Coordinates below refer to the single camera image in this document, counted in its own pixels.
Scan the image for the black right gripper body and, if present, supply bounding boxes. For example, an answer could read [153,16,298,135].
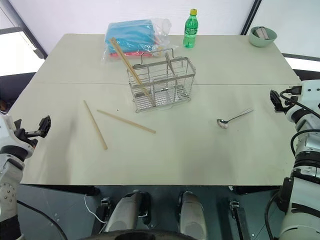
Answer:
[280,98,293,115]

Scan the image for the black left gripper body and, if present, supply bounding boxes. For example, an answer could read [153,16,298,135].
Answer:
[14,128,39,149]

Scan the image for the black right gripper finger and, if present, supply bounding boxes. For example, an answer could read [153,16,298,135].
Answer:
[269,89,285,114]

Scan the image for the wooden chopstick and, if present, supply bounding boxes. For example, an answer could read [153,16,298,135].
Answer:
[83,100,109,151]
[112,37,153,105]
[109,37,149,98]
[96,109,157,135]

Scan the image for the silver metal spoon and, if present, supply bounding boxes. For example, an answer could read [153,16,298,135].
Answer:
[216,107,255,130]

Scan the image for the pale green bowl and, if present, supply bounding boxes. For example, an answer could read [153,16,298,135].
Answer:
[248,25,278,48]

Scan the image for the grey blocks in bowl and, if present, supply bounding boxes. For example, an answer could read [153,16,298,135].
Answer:
[254,26,270,40]

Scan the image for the dark grey table base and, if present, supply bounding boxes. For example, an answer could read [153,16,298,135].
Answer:
[14,184,285,240]

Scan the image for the green plastic soda bottle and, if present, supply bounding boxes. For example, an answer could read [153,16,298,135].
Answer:
[182,8,199,49]

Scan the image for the red folded cloth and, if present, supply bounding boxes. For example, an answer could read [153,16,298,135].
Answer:
[109,50,154,59]

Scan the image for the grey robot leg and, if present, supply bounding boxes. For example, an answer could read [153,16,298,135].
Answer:
[177,191,208,240]
[102,191,145,233]

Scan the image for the blue folded cloth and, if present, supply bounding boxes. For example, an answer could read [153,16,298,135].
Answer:
[104,19,158,55]

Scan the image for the clear plastic bag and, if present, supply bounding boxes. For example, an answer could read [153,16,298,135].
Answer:
[100,17,174,66]

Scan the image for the dark rounded robot waist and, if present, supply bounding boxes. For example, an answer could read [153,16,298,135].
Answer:
[79,228,191,240]

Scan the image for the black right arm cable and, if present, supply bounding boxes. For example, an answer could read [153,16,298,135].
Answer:
[279,85,320,161]

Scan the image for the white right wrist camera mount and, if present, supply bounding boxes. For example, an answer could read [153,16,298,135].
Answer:
[300,79,320,111]

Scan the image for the thin white cable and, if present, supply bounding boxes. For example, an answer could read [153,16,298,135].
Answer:
[84,194,108,225]

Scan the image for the metal wire cutlery caddy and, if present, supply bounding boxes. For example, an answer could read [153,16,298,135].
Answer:
[126,47,197,114]

